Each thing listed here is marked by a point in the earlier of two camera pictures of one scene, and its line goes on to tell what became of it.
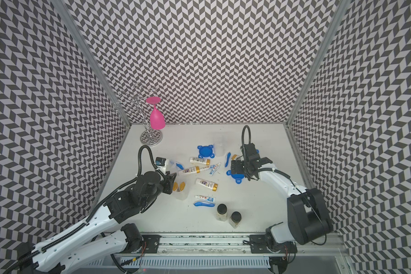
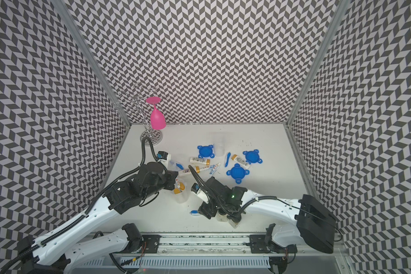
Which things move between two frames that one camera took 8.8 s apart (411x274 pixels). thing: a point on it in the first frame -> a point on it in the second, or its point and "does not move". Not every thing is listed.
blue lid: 238,177 does not move
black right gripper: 236,168 -> 206,211
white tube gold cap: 180,188 does not move
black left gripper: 168,182 does not move
